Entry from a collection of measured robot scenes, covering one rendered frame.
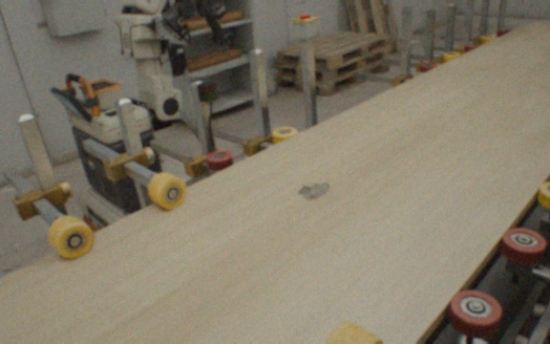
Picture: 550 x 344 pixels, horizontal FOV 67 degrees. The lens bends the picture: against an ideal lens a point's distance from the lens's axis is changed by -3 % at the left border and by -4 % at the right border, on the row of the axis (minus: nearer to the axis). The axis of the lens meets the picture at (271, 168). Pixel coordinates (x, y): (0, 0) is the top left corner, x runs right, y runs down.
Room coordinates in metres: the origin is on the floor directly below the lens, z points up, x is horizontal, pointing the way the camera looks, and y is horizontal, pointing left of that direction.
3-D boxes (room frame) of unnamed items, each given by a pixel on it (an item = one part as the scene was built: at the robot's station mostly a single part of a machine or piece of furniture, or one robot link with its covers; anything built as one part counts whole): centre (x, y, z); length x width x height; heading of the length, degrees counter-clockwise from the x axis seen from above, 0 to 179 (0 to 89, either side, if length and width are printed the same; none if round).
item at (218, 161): (1.20, 0.16, 0.85); 0.08 x 0.08 x 0.11
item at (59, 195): (0.96, 0.59, 0.95); 0.14 x 0.06 x 0.05; 132
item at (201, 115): (1.31, 0.20, 0.87); 0.04 x 0.04 x 0.48; 42
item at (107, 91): (2.20, 0.84, 0.87); 0.23 x 0.15 x 0.11; 41
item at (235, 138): (1.48, 0.08, 0.82); 0.43 x 0.03 x 0.04; 42
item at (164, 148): (1.34, 0.29, 0.84); 0.43 x 0.03 x 0.04; 42
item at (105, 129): (2.22, 0.83, 0.59); 0.55 x 0.34 x 0.83; 41
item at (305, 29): (1.65, -0.18, 1.18); 0.07 x 0.07 x 0.08; 42
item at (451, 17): (2.47, -1.10, 0.88); 0.04 x 0.04 x 0.48; 42
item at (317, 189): (0.93, -0.10, 0.91); 0.09 x 0.07 x 0.02; 108
